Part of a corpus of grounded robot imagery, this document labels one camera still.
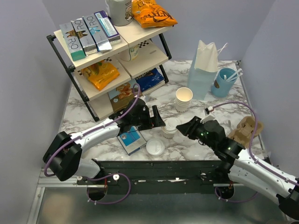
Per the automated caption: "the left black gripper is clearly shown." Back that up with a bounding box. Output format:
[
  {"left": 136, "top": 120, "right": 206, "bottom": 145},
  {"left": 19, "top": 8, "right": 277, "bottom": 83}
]
[{"left": 131, "top": 106, "right": 165, "bottom": 131}]

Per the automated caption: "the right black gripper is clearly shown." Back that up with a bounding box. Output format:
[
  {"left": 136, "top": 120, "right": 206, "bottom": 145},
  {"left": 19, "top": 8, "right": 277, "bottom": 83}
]
[{"left": 176, "top": 115, "right": 217, "bottom": 150}]

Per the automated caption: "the single white lid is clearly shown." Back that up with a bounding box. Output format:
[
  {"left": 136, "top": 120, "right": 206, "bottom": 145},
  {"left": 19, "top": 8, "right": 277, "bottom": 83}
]
[{"left": 164, "top": 118, "right": 181, "bottom": 132}]

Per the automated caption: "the stack of white lids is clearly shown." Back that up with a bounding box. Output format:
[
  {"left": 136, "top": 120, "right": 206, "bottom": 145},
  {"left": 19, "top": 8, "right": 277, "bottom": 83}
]
[{"left": 146, "top": 139, "right": 165, "bottom": 156}]

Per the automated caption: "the stack of paper cups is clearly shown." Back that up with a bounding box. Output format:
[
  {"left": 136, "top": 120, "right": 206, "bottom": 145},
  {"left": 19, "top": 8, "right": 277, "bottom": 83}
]
[{"left": 175, "top": 87, "right": 193, "bottom": 112}]

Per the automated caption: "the light blue paper bag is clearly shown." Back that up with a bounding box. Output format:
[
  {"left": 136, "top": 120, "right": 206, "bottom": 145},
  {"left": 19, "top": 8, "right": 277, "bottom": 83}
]
[{"left": 187, "top": 41, "right": 227, "bottom": 100}]

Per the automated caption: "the single paper cup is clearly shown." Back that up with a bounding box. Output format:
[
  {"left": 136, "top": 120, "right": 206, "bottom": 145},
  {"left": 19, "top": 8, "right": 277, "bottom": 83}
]
[{"left": 162, "top": 126, "right": 177, "bottom": 139}]

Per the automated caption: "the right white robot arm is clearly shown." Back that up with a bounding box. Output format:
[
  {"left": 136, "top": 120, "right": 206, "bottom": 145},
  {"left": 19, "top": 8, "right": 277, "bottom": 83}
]
[{"left": 176, "top": 117, "right": 299, "bottom": 220}]

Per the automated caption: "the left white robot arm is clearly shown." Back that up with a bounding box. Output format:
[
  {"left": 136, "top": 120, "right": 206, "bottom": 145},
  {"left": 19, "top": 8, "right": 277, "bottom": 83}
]
[{"left": 43, "top": 98, "right": 165, "bottom": 184}]

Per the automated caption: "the blue razor package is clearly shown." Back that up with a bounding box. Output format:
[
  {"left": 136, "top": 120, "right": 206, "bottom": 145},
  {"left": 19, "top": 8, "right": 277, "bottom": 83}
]
[{"left": 117, "top": 126, "right": 147, "bottom": 156}]

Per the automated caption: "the blue chip bag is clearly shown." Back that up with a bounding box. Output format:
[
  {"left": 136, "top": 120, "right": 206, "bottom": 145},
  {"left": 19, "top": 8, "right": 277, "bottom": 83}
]
[{"left": 135, "top": 68, "right": 164, "bottom": 92}]

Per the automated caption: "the brown and blue snack bag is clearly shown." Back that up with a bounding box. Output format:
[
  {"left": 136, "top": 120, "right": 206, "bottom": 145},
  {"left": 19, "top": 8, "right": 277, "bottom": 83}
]
[{"left": 108, "top": 79, "right": 138, "bottom": 112}]

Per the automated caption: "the brown cardboard cup carrier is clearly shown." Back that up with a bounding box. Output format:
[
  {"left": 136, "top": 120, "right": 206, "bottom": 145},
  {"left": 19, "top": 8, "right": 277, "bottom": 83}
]
[{"left": 228, "top": 116, "right": 255, "bottom": 148}]

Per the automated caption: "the blue cup with stirrers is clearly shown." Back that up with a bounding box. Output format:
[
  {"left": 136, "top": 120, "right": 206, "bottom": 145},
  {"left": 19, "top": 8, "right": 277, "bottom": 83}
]
[{"left": 211, "top": 68, "right": 236, "bottom": 98}]

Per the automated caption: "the black and cream shelf rack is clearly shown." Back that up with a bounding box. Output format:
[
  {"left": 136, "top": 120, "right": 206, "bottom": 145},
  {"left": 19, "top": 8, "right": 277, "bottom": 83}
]
[{"left": 47, "top": 21, "right": 171, "bottom": 121}]

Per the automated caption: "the yellow snack bag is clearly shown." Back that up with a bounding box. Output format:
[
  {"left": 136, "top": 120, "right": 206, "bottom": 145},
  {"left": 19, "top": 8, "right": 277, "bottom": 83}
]
[{"left": 80, "top": 60, "right": 120, "bottom": 91}]

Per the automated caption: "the white bowl on shelf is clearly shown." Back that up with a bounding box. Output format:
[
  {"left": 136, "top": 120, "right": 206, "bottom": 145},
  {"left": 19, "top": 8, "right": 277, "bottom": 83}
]
[{"left": 120, "top": 45, "right": 139, "bottom": 62}]

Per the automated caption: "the blue R.O carton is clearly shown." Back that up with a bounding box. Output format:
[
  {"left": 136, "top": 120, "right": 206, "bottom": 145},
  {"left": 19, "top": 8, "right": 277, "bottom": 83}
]
[{"left": 83, "top": 14, "right": 112, "bottom": 52}]

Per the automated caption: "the purple and white box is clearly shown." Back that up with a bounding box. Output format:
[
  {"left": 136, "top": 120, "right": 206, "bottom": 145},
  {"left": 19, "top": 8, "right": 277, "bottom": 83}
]
[{"left": 94, "top": 10, "right": 121, "bottom": 46}]

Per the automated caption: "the silver R.O carton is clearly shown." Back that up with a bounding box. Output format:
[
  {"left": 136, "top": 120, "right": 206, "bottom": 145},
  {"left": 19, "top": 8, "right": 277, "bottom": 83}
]
[{"left": 71, "top": 18, "right": 98, "bottom": 56}]

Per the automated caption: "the teal R.O carton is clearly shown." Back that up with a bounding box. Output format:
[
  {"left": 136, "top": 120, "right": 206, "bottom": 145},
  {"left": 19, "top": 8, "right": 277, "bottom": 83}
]
[{"left": 59, "top": 22, "right": 85, "bottom": 61}]

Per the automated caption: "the orange chip bag top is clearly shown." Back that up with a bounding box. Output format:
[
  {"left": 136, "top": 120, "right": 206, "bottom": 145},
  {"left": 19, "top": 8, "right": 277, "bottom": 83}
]
[{"left": 132, "top": 0, "right": 178, "bottom": 28}]

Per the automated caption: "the grey printed mug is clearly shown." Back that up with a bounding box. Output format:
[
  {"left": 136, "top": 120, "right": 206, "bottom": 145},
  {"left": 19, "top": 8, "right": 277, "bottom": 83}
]
[{"left": 105, "top": 0, "right": 133, "bottom": 26}]

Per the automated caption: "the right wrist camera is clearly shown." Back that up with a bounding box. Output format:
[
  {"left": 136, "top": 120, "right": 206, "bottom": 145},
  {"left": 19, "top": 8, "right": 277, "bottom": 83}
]
[{"left": 200, "top": 106, "right": 215, "bottom": 124}]

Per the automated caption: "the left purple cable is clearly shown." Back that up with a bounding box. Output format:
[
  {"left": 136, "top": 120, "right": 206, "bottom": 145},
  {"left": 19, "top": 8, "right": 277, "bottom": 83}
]
[{"left": 43, "top": 83, "right": 142, "bottom": 205}]

